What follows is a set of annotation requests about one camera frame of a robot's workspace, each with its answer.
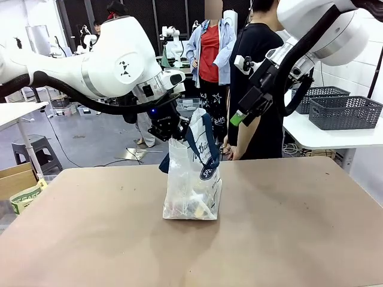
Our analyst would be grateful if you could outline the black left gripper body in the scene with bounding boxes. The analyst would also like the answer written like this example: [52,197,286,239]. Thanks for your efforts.
[148,99,182,133]

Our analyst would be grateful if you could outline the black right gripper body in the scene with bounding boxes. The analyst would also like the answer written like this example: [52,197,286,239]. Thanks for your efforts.
[238,63,285,117]

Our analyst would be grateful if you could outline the translucent shopping bag navy handles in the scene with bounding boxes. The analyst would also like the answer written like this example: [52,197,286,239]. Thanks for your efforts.
[158,107,223,221]

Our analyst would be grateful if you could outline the person's right forearm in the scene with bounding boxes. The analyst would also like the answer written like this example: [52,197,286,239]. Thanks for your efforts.
[236,115,260,152]

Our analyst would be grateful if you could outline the green printed paper bag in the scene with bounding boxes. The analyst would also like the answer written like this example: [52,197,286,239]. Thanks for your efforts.
[10,178,48,215]

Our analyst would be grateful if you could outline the person's right hand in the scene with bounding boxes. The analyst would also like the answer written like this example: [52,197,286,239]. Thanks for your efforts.
[224,143,241,161]

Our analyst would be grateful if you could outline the clear storage box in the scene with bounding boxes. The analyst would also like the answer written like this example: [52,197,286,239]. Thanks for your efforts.
[176,97,202,112]
[77,104,99,116]

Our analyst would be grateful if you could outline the person in black t-shirt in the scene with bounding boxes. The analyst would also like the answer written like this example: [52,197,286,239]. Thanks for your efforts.
[224,0,287,161]

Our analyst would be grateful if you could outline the person in red shirt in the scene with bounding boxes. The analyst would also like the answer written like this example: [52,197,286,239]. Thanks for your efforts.
[184,0,238,144]

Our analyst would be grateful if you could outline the white side table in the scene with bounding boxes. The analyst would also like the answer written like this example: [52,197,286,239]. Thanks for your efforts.
[282,89,383,149]

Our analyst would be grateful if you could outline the black storage crate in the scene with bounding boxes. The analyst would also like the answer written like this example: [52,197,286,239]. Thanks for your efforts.
[49,95,69,108]

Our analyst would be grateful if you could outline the mannequin in cream jacket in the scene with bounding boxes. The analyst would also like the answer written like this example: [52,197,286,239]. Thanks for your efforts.
[107,0,156,149]

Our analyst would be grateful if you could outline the grey plastic stool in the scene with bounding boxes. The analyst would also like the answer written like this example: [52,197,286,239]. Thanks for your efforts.
[11,135,63,175]

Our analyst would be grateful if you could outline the white table with leg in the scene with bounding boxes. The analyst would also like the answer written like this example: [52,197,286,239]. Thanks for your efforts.
[0,101,50,180]

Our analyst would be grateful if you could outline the white board panel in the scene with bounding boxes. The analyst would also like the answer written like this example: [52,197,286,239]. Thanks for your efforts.
[25,25,50,56]

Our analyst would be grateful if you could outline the brown cardboard box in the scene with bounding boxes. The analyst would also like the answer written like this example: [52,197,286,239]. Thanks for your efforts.
[0,162,39,201]

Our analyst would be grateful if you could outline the metal mannequin base plate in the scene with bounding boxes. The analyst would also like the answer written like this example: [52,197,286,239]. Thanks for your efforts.
[115,146,164,164]

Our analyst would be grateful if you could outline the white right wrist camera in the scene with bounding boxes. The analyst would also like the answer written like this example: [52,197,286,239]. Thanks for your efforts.
[233,54,256,75]

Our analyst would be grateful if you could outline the black right arm cable sleeve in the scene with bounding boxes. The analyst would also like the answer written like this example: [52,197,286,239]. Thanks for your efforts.
[281,0,383,118]

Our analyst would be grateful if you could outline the black arm cable sleeve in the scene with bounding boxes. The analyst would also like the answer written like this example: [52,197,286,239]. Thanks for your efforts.
[0,71,181,116]
[281,0,383,118]

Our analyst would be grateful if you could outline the black left arm cable sleeve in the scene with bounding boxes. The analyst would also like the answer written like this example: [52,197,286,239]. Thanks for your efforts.
[0,71,181,116]

